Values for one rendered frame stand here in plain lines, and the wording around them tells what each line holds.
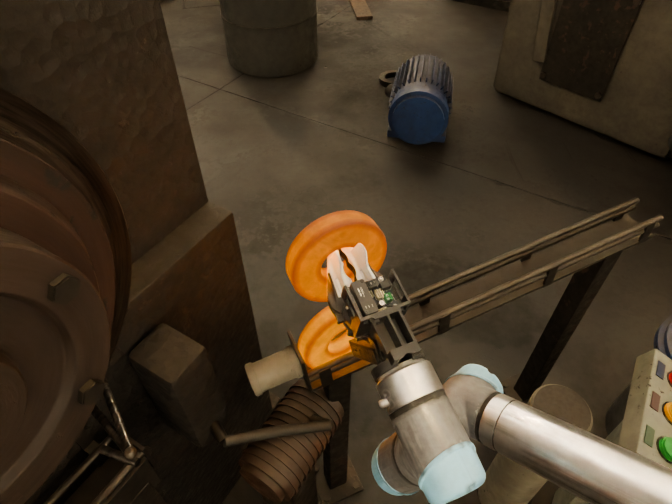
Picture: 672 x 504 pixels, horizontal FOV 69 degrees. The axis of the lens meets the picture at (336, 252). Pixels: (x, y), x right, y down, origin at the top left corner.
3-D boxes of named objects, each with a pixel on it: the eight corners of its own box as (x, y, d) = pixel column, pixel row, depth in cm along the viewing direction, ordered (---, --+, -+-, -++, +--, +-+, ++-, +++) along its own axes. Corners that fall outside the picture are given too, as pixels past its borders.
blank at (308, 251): (274, 234, 68) (282, 249, 66) (374, 193, 71) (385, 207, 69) (295, 302, 79) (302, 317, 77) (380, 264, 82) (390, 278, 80)
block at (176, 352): (160, 422, 92) (119, 352, 75) (189, 389, 97) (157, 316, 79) (203, 452, 88) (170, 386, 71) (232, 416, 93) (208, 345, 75)
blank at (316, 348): (326, 364, 96) (335, 378, 94) (280, 347, 84) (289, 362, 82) (383, 310, 94) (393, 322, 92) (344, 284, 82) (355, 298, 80)
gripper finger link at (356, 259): (357, 216, 69) (385, 271, 65) (352, 238, 74) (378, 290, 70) (337, 222, 68) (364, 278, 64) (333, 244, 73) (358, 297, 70)
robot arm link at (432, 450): (417, 514, 58) (448, 505, 51) (377, 423, 62) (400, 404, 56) (469, 486, 61) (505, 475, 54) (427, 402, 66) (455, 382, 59)
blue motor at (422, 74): (382, 151, 249) (387, 87, 224) (395, 96, 288) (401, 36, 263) (444, 158, 245) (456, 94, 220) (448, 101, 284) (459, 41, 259)
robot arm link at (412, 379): (434, 397, 65) (379, 422, 62) (418, 365, 67) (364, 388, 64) (451, 383, 58) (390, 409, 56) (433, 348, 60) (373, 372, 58)
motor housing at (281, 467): (260, 535, 129) (227, 454, 90) (306, 462, 142) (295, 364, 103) (301, 565, 124) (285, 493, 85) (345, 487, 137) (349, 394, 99)
